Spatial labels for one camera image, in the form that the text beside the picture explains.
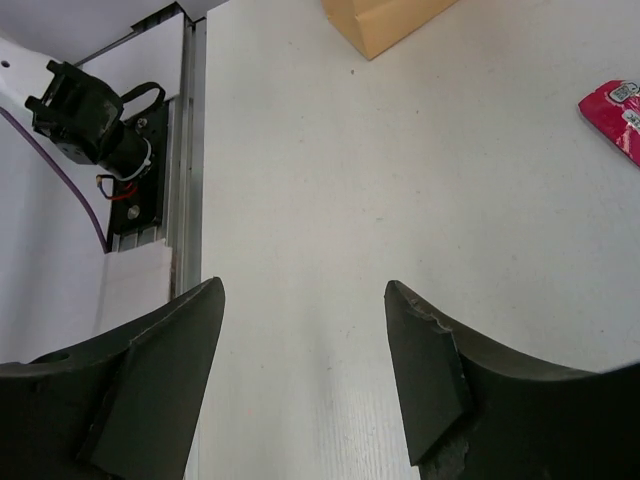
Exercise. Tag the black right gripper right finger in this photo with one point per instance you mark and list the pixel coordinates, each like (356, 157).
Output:
(473, 408)

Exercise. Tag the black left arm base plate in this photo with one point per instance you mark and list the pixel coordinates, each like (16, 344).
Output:
(144, 208)

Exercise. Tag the red snack packet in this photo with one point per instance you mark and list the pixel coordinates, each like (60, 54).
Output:
(613, 109)

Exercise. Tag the aluminium front rail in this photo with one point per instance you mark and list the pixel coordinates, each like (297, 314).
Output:
(185, 163)

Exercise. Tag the brown paper bag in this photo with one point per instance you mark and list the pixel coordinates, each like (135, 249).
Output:
(374, 26)

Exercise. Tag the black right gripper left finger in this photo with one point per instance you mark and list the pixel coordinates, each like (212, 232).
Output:
(121, 405)

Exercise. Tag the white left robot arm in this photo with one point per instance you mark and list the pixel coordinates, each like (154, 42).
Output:
(79, 113)

